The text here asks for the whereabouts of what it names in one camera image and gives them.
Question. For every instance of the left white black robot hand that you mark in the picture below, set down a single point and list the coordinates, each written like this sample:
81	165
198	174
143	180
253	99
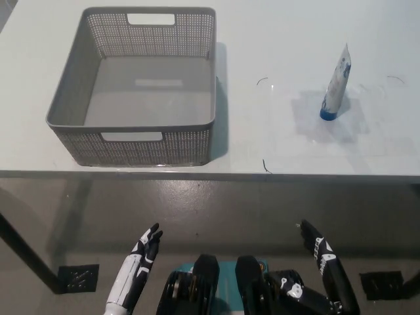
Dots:
134	272

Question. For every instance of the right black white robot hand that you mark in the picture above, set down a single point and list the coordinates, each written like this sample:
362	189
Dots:
334	272

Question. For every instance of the white shampoo tube blue cap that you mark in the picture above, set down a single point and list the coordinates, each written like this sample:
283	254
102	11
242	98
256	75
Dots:
335	88

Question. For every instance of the black teal robot body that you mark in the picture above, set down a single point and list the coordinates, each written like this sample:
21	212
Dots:
206	275

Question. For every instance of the black slanted table leg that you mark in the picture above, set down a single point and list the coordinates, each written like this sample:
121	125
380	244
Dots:
29	254

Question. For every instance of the gray perforated plastic basket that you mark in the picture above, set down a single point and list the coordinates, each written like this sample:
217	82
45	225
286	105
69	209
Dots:
138	147

